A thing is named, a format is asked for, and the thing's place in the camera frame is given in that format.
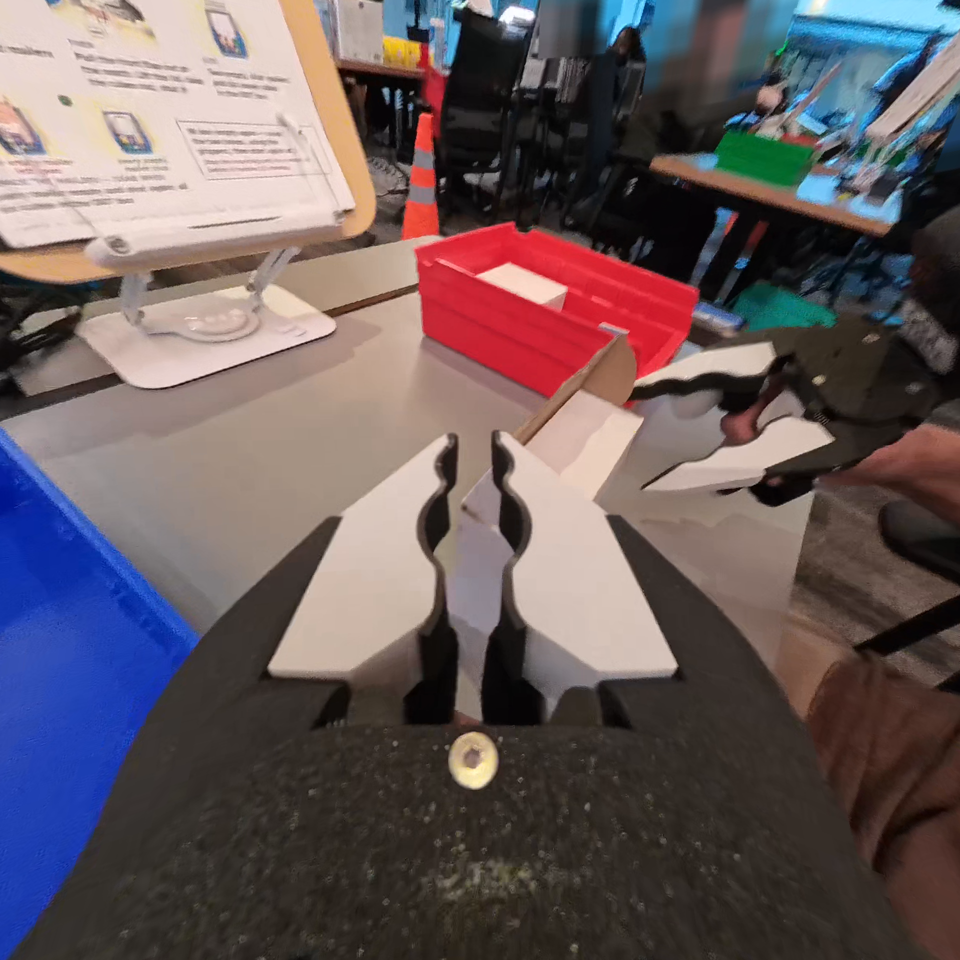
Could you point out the orange traffic cone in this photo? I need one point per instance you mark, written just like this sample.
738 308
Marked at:
421 195

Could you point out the grey desk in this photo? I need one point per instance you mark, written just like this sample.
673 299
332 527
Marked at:
262 465

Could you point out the person's right hand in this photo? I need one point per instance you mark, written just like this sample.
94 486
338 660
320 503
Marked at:
900 465

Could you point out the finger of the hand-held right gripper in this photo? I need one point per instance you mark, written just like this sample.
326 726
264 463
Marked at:
712 364
750 457

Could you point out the black office chair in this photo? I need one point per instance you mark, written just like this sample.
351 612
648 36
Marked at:
487 112

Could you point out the wooden document stand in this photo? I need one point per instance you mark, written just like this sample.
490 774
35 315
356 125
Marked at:
225 352

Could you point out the person's leg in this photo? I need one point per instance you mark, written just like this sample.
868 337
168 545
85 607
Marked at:
900 787

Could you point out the white cardboard box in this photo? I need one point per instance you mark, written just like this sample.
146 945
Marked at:
585 442
525 285

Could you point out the blue plastic bin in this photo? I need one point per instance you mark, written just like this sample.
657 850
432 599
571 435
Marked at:
75 675

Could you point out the wooden table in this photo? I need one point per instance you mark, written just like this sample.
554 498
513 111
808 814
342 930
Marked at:
750 191

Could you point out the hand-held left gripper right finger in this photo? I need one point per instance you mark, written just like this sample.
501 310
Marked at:
585 600

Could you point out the red plastic bin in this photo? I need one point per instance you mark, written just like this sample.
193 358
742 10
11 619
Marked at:
487 330

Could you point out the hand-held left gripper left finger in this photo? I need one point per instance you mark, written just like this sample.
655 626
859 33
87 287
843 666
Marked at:
360 592

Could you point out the green plastic bin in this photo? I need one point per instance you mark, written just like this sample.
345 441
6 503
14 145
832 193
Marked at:
765 157

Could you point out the printed instruction sheet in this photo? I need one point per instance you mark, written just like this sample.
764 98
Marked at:
150 112

